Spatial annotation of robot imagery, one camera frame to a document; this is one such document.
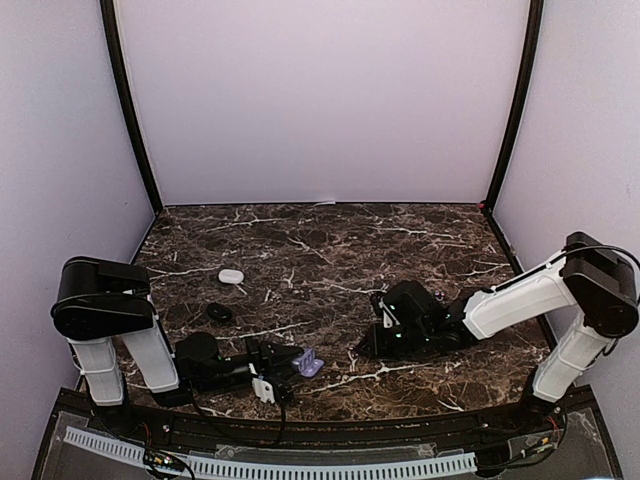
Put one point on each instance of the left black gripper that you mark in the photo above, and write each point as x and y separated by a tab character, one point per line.
267	363

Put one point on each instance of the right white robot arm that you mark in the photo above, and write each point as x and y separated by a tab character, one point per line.
598	280

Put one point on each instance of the black earbud charging case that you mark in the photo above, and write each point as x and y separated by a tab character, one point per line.
218	312

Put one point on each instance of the purple round charging case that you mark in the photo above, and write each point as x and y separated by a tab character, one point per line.
308	365

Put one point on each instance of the left black frame post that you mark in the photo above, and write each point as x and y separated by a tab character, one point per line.
126	101

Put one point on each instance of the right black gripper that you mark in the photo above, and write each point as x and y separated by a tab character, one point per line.
377	344

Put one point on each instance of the white earbud charging case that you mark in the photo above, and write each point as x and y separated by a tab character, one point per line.
231	276

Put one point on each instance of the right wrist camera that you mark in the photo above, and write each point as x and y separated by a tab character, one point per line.
382	311

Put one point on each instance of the black frame post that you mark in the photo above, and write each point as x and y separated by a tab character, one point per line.
521	89
126	101

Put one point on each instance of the white slotted cable duct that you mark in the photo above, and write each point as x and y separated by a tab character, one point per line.
201	467

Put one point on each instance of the right black frame post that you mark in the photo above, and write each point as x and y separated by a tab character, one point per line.
521	89

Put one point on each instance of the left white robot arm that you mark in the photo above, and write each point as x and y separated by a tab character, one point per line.
99	301

